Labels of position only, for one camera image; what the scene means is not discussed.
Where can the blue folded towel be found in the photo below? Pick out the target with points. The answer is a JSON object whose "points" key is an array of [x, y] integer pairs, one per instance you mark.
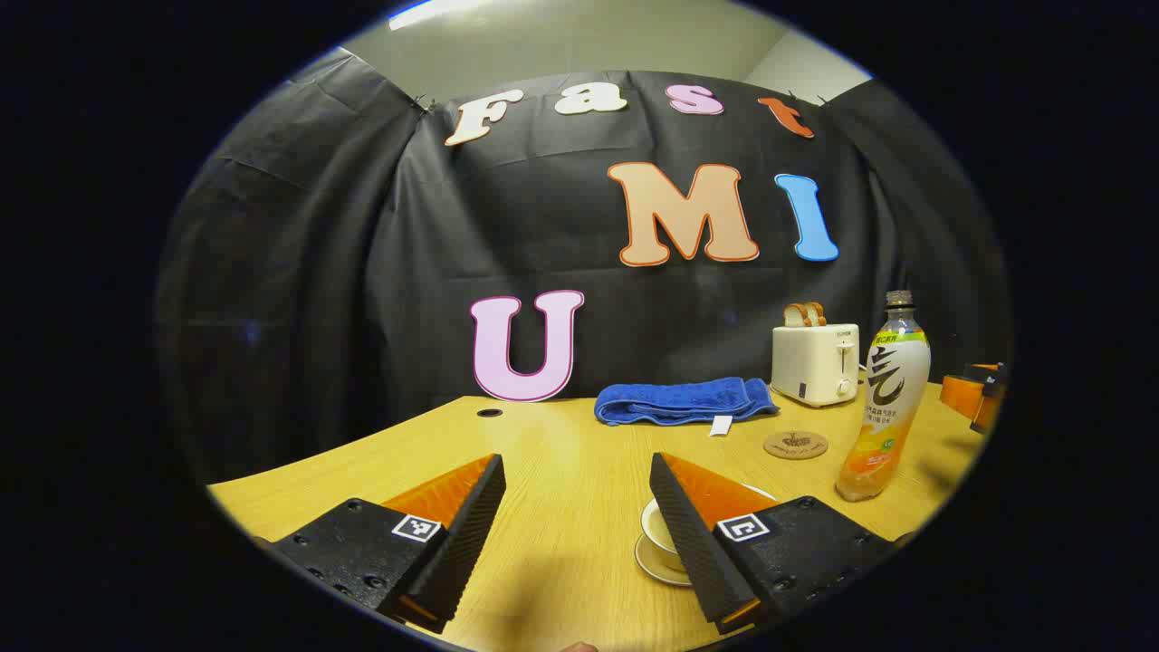
{"points": [[679, 400]]}

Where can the toast slice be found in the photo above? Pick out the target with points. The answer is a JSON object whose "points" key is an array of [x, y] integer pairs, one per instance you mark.
{"points": [[817, 313], [795, 315]]}

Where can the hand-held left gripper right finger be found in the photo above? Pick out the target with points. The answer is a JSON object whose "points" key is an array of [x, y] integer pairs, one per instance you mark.
{"points": [[688, 543]]}

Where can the white toaster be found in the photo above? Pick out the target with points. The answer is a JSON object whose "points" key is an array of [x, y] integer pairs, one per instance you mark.
{"points": [[810, 367]]}

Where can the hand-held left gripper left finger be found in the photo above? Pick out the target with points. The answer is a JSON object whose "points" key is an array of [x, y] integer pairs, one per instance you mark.
{"points": [[471, 534]]}

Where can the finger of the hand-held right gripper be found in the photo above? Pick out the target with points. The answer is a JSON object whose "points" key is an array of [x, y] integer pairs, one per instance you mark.
{"points": [[962, 394], [989, 407]]}

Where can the water bottle with white label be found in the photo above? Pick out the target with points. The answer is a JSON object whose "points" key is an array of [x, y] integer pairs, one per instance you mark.
{"points": [[892, 389]]}

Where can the black backdrop cloth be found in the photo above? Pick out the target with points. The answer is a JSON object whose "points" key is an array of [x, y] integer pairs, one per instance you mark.
{"points": [[362, 272]]}

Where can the round brown coaster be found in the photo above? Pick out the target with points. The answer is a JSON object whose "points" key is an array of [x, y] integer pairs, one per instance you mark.
{"points": [[795, 445]]}

